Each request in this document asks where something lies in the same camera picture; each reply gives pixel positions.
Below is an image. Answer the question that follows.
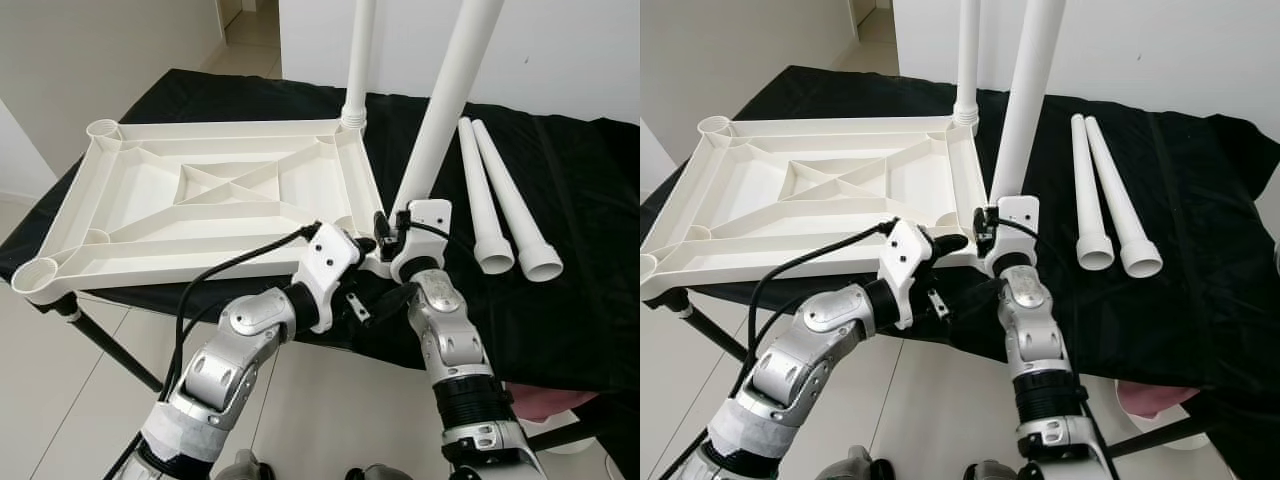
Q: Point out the white plastic table top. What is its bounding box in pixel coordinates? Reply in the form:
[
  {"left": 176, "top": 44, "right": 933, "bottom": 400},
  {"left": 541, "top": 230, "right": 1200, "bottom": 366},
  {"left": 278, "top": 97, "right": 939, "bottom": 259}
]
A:
[
  {"left": 10, "top": 115, "right": 393, "bottom": 306},
  {"left": 640, "top": 115, "right": 991, "bottom": 301}
]

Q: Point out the pink cloth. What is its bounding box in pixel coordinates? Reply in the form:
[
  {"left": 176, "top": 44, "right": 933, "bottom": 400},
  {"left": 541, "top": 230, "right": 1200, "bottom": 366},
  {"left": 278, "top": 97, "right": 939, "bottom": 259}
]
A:
[
  {"left": 500, "top": 385, "right": 571, "bottom": 426},
  {"left": 1116, "top": 380, "right": 1199, "bottom": 421}
]

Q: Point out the black table cloth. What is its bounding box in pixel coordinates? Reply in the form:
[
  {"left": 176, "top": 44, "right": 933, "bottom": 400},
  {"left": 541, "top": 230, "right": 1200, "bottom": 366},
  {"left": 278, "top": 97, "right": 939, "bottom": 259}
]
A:
[
  {"left": 640, "top": 65, "right": 1280, "bottom": 480},
  {"left": 0, "top": 68, "right": 641, "bottom": 401}
]

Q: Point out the black metal table leg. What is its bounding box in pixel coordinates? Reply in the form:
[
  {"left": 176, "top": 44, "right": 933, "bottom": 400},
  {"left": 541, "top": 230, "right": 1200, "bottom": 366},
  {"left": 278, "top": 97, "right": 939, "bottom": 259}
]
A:
[
  {"left": 525, "top": 395, "right": 613, "bottom": 453},
  {"left": 1135, "top": 410, "right": 1216, "bottom": 453},
  {"left": 35, "top": 288, "right": 166, "bottom": 393},
  {"left": 660, "top": 290, "right": 751, "bottom": 363}
]

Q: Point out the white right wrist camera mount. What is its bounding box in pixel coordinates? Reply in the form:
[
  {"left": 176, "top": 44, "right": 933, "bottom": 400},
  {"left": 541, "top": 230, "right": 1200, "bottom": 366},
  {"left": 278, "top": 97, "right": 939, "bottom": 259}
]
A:
[
  {"left": 388, "top": 198, "right": 454, "bottom": 283},
  {"left": 985, "top": 195, "right": 1041, "bottom": 279}
]

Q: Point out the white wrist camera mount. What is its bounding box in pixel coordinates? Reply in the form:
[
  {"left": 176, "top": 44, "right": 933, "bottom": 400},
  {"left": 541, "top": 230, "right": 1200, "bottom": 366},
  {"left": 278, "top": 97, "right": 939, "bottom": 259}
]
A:
[
  {"left": 878, "top": 218, "right": 941, "bottom": 331},
  {"left": 985, "top": 195, "right": 1041, "bottom": 279},
  {"left": 292, "top": 222, "right": 363, "bottom": 306},
  {"left": 388, "top": 198, "right": 454, "bottom": 283}
]

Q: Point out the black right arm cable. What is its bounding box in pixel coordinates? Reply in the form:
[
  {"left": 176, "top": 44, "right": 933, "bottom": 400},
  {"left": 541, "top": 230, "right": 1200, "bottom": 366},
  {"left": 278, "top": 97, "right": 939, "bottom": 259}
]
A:
[
  {"left": 990, "top": 215, "right": 1111, "bottom": 451},
  {"left": 398, "top": 218, "right": 516, "bottom": 401}
]

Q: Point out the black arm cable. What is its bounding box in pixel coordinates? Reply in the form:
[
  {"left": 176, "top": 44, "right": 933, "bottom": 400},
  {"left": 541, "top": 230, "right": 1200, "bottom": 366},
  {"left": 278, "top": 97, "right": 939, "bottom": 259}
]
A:
[
  {"left": 105, "top": 225, "right": 323, "bottom": 480},
  {"left": 990, "top": 215, "right": 1111, "bottom": 451},
  {"left": 650, "top": 222, "right": 899, "bottom": 480},
  {"left": 398, "top": 218, "right": 516, "bottom": 401}
]

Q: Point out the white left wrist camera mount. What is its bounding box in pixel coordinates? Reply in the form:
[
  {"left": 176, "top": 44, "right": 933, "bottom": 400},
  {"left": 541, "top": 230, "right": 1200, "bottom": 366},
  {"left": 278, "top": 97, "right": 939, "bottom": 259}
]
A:
[
  {"left": 292, "top": 222, "right": 363, "bottom": 306},
  {"left": 878, "top": 218, "right": 941, "bottom": 331}
]

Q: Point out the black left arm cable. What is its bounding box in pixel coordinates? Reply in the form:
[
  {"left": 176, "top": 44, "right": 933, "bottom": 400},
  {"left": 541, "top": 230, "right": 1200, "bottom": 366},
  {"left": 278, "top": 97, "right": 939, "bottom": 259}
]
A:
[
  {"left": 650, "top": 222, "right": 899, "bottom": 480},
  {"left": 105, "top": 225, "right": 323, "bottom": 480}
]

